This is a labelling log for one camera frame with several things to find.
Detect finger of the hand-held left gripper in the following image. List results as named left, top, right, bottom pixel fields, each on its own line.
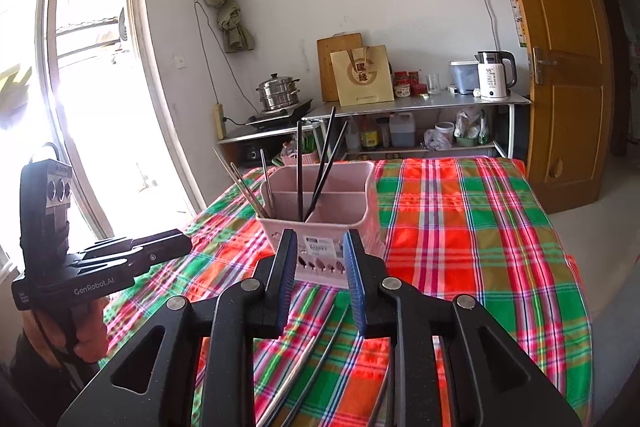
left=80, top=228, right=193, bottom=260
left=67, top=252, right=157, bottom=280

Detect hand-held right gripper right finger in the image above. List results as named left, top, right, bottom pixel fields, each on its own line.
left=342, top=229, right=583, bottom=427

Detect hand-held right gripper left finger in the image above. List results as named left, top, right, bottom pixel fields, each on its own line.
left=57, top=229, right=298, bottom=427

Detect pink plastic utensil basket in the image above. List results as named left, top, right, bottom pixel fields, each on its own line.
left=255, top=161, right=388, bottom=288

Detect metal chopstick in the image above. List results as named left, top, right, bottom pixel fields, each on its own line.
left=259, top=150, right=276, bottom=217
left=230, top=163, right=266, bottom=219
left=239, top=179, right=269, bottom=219
left=257, top=347, right=313, bottom=427

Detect person's left forearm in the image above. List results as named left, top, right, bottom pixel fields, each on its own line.
left=0, top=329, right=101, bottom=427

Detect person's left hand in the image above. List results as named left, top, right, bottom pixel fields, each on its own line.
left=22, top=297, right=110, bottom=365

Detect plaid tablecloth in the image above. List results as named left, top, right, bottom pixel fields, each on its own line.
left=97, top=157, right=593, bottom=427

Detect yellow oil bottle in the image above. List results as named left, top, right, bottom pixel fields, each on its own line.
left=360, top=114, right=379, bottom=150

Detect plastic liquid jug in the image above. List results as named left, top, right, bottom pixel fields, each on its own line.
left=389, top=112, right=416, bottom=148

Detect black induction cooker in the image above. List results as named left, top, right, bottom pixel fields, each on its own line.
left=245, top=99, right=314, bottom=128

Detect steel steamer pot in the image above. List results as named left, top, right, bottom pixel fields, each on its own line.
left=256, top=73, right=302, bottom=113

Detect plastic bags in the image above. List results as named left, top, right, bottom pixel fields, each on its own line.
left=424, top=107, right=494, bottom=152

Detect metal shelf table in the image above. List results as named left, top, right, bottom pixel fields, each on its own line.
left=214, top=91, right=532, bottom=168

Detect tan paper bag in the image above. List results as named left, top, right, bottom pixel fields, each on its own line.
left=330, top=44, right=395, bottom=106

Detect wooden cutting board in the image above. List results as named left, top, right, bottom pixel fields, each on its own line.
left=316, top=33, right=364, bottom=102

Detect clear plastic water jug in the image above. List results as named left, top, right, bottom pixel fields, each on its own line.
left=450, top=59, right=482, bottom=96

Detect white electric kettle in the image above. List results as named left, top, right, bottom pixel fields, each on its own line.
left=475, top=50, right=517, bottom=102

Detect wooden door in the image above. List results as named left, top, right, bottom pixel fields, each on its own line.
left=482, top=0, right=616, bottom=215

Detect white window frame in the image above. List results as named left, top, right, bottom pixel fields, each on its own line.
left=0, top=0, right=211, bottom=258

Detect metal door handle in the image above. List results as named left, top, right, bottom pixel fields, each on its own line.
left=531, top=47, right=557, bottom=85

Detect wall calendar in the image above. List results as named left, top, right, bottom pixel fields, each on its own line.
left=494, top=0, right=527, bottom=48

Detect dark wooden door frame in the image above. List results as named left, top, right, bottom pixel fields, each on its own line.
left=597, top=0, right=635, bottom=158

